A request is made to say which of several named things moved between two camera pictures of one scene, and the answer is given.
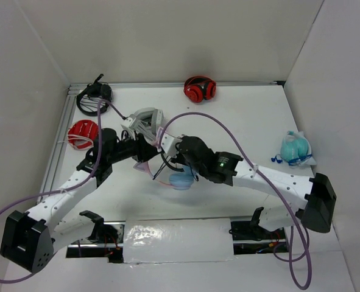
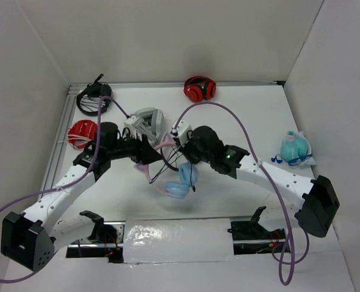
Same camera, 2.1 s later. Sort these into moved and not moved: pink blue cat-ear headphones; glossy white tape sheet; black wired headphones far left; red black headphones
Moved: pink blue cat-ear headphones
Not moved: glossy white tape sheet; black wired headphones far left; red black headphones
